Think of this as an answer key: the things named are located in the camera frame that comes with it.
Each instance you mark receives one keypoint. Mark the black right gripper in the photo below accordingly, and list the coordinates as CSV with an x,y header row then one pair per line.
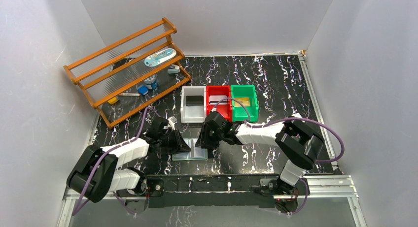
x,y
206,136

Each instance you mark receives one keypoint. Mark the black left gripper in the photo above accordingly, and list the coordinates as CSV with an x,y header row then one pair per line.
x,y
174,140

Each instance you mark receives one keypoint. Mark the white VIP card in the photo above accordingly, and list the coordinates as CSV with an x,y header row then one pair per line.
x,y
216,98

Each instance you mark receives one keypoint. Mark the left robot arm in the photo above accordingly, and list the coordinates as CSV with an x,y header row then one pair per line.
x,y
99,169

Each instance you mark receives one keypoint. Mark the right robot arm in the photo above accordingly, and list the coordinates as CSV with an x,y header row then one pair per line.
x,y
296,139

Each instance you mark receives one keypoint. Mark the silver VIP card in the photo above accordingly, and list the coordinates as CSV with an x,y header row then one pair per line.
x,y
218,102

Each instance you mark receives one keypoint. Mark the gold card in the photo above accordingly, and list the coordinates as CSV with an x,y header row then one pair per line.
x,y
242,101

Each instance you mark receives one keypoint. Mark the white plastic bin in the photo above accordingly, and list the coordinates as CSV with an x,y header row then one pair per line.
x,y
192,114

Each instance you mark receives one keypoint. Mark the red plastic bin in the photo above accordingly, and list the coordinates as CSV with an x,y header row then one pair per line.
x,y
216,93

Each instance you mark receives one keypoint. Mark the green plastic bin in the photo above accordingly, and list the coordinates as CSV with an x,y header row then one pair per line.
x,y
251,113

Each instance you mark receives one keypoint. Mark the blue small block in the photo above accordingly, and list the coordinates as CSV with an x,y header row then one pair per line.
x,y
143,90

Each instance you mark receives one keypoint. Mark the white marker pen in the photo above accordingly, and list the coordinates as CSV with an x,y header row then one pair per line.
x,y
129,95

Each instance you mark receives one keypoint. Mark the light blue white stapler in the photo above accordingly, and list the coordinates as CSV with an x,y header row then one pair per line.
x,y
173,69

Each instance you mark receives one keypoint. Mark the yellow small block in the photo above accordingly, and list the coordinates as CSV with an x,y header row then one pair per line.
x,y
113,100

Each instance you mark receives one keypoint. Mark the orange wooden shelf rack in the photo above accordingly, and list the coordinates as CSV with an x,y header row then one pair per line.
x,y
119,68

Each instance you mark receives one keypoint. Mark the white small box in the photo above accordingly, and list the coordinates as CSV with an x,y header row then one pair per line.
x,y
297,115

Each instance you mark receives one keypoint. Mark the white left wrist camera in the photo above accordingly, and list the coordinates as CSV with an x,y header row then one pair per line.
x,y
171,122

